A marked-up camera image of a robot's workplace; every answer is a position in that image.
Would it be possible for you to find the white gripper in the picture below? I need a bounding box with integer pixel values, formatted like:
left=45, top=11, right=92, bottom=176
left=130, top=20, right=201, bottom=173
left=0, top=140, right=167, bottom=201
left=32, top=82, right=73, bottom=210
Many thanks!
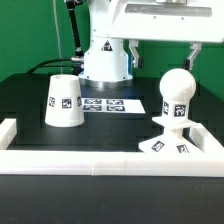
left=108, top=0, right=224, bottom=71

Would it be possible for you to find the white lamp bulb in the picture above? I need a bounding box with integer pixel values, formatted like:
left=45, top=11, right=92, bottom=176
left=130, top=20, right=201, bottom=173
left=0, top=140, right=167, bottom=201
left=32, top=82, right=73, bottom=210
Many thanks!
left=159, top=68, right=196, bottom=123

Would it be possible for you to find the white lamp base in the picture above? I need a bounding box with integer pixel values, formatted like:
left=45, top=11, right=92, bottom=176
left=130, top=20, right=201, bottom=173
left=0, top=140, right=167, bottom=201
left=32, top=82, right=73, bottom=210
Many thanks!
left=138, top=116, right=202, bottom=155

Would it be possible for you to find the white lamp shade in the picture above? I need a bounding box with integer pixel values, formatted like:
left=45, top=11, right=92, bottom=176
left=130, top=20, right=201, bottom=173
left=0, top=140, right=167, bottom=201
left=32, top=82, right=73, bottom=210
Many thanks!
left=45, top=74, right=84, bottom=127

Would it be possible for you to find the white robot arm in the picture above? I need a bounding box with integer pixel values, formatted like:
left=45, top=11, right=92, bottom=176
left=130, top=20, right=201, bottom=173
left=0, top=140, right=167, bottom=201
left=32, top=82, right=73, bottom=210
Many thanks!
left=80, top=0, right=224, bottom=88

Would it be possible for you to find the white marker sheet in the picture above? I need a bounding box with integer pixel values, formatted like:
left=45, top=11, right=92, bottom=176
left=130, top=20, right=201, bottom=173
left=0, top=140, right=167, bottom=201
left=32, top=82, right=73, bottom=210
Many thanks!
left=82, top=98, right=145, bottom=114

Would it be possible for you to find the white U-shaped fence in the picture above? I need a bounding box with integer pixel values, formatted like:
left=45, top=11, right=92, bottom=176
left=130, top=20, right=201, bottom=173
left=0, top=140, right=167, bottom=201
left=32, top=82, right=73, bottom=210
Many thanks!
left=0, top=119, right=224, bottom=177

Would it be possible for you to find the black cable bundle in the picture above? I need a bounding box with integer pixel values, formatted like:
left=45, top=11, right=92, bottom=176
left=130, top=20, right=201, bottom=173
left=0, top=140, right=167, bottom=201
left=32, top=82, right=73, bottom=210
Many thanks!
left=27, top=0, right=85, bottom=76

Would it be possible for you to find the thin white cable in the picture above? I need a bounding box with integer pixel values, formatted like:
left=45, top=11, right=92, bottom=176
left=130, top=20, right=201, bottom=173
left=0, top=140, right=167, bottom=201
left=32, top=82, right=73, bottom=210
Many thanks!
left=52, top=0, right=64, bottom=76

